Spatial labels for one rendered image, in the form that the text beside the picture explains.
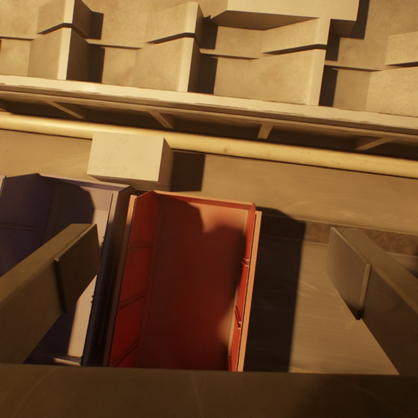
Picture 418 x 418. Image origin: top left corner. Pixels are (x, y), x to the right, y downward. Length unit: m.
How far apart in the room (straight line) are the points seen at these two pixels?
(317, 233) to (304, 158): 0.14
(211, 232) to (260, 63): 0.30
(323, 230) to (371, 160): 0.15
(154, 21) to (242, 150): 0.25
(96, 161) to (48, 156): 0.18
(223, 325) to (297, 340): 0.13
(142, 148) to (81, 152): 0.19
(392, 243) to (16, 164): 0.75
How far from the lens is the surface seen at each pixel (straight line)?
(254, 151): 0.57
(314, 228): 0.60
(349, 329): 0.63
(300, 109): 0.43
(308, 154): 0.58
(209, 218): 0.57
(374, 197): 0.64
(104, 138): 0.55
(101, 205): 0.62
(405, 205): 0.66
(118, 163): 0.53
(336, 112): 0.44
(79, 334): 0.66
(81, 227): 0.17
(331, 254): 0.17
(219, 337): 0.60
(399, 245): 0.66
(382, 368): 0.67
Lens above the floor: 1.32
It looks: 82 degrees down
